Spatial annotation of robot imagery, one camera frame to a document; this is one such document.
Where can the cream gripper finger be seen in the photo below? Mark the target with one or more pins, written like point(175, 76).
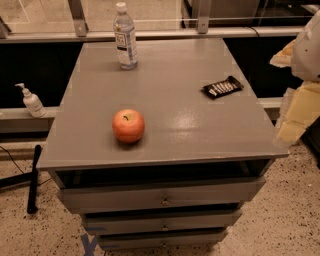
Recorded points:
point(284, 57)
point(299, 110)

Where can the black rxbar chocolate wrapper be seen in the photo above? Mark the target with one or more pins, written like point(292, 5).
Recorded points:
point(222, 88)

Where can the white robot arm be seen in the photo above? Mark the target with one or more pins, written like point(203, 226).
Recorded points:
point(306, 53)

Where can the red apple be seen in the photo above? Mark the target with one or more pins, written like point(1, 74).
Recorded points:
point(128, 126)

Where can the grey drawer cabinet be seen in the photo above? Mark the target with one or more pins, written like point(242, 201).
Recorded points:
point(188, 137)

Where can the clear plastic water bottle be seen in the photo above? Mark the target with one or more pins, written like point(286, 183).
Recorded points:
point(124, 30)

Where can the middle grey drawer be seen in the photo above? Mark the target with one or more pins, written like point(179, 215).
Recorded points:
point(166, 222)

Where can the grey drawer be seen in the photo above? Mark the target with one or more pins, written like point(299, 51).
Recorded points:
point(161, 238)
point(166, 222)
point(156, 196)

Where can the bottom grey drawer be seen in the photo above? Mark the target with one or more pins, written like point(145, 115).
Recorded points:
point(161, 238)

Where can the top grey drawer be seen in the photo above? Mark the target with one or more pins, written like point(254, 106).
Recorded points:
point(156, 196)

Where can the white pump dispenser bottle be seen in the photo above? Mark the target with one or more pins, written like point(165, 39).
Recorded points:
point(32, 102)

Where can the blue tape cross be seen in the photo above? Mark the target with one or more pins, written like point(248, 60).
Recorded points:
point(88, 245)

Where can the black stand leg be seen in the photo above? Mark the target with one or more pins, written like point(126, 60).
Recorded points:
point(31, 178)

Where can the metal window rail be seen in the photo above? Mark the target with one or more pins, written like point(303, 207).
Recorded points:
point(215, 32)

